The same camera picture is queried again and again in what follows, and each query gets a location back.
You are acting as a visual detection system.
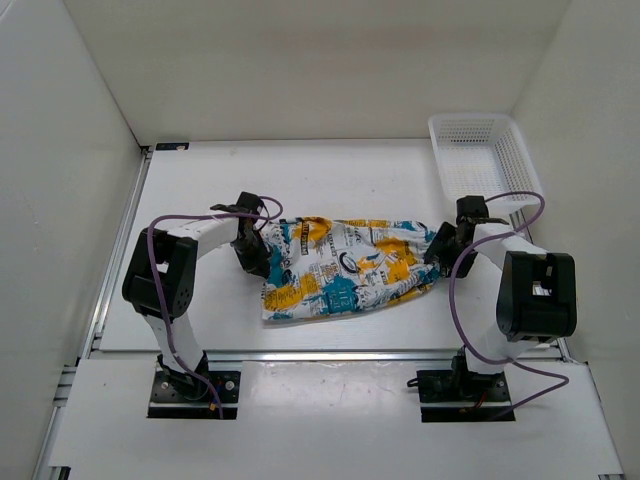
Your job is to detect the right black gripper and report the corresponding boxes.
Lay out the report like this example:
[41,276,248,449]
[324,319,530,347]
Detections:
[424,221,478,279]

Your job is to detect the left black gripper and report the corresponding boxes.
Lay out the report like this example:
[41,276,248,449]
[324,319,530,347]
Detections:
[230,229,272,278]

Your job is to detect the colourful printed shorts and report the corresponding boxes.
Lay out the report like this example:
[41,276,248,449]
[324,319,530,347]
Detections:
[261,217,440,324]

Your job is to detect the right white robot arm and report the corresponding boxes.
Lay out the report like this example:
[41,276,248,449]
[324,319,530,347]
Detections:
[425,195,577,400]

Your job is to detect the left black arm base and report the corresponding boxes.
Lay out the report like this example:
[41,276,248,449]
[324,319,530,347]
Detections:
[147,366,241,420]

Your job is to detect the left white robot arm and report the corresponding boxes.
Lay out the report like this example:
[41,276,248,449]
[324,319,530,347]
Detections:
[122,191,273,400]

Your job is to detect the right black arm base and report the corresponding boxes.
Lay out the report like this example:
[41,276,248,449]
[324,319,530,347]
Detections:
[406,370,515,424]

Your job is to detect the white plastic mesh basket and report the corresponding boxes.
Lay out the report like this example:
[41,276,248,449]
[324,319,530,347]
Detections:
[428,113,543,216]

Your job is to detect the black corner label plate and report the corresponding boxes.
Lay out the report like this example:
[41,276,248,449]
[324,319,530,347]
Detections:
[155,142,190,151]

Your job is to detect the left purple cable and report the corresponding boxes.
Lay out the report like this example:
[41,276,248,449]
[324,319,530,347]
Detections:
[146,195,284,419]

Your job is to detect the purple cable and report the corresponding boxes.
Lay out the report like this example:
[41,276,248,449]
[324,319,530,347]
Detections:
[146,195,284,419]
[447,189,570,419]

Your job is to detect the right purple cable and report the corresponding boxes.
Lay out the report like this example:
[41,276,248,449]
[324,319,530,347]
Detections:
[447,189,570,419]

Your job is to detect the front aluminium rail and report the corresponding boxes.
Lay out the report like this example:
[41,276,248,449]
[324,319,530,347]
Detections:
[199,349,566,364]

